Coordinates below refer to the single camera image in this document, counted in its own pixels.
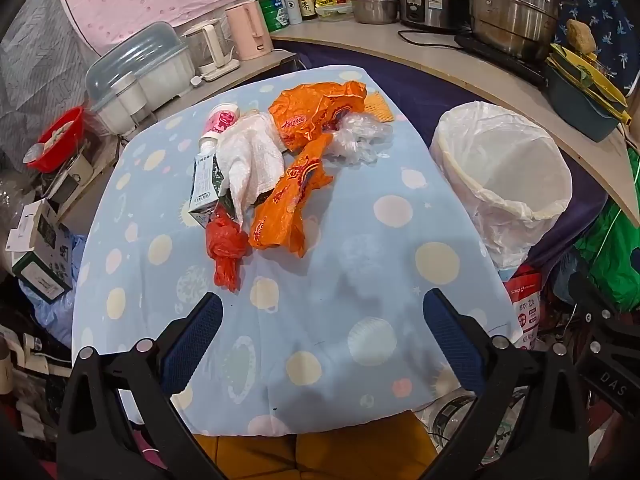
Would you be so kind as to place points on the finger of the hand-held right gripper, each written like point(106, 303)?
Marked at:
point(590, 295)

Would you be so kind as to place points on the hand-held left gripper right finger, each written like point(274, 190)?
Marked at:
point(450, 340)

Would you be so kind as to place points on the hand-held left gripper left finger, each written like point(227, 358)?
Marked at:
point(195, 340)

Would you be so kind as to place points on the waste bin with white liner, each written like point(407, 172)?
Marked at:
point(500, 170)

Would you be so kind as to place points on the orange plastic bag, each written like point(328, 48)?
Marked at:
point(280, 210)
point(305, 115)

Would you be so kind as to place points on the green cloth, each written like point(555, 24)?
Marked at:
point(615, 245)

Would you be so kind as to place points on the red printed bag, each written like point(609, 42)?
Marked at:
point(527, 310)

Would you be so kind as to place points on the clear plastic bottle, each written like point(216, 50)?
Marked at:
point(450, 425)

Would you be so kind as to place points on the red plastic bag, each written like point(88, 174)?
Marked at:
point(225, 250)

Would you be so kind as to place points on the blue dotted tablecloth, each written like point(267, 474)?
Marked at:
point(350, 285)

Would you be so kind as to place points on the pale blue plastic bag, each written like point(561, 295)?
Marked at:
point(55, 310)

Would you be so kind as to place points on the green and white carton box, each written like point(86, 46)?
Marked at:
point(205, 185)

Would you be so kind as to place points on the mustard yellow fabric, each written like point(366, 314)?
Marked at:
point(325, 455)

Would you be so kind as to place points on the white and green cardboard box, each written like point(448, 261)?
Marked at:
point(40, 260)

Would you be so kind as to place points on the blue plastic basin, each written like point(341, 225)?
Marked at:
point(580, 110)

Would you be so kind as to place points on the white paper towel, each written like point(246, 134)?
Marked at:
point(250, 160)

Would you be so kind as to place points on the yellow colander basket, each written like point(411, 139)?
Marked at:
point(595, 80)

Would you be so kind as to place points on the pink and white paper cup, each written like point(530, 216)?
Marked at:
point(220, 122)

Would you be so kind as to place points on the clear plastic bag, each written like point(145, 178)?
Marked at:
point(360, 135)

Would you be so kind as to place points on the orange foam fruit net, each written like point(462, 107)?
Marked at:
point(380, 107)

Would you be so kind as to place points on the red plastic basin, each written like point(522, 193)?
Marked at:
point(60, 135)

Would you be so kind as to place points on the dark purple drape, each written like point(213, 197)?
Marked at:
point(415, 90)

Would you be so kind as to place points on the tan loofah sponge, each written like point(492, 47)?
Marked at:
point(580, 35)

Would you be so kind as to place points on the black induction cooker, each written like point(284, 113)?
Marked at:
point(480, 50)

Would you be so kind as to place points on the clear lidded dish container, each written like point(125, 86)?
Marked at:
point(145, 75)

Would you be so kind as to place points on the pale wooden counter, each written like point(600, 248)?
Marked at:
point(400, 60)

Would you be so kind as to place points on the white glass kettle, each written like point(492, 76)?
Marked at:
point(207, 45)

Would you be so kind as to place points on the large steel steamer pot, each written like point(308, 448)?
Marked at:
point(510, 10)

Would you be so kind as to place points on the pink electric kettle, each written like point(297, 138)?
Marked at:
point(245, 30)

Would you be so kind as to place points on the grey patterned curtain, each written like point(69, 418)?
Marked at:
point(35, 60)

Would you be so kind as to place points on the small steel pot with lid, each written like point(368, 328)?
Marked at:
point(375, 7)

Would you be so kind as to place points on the white canister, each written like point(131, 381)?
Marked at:
point(291, 7)

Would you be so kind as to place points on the dark sauce bottle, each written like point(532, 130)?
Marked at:
point(307, 5)

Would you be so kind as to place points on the yellow label food container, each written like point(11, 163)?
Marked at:
point(332, 5)

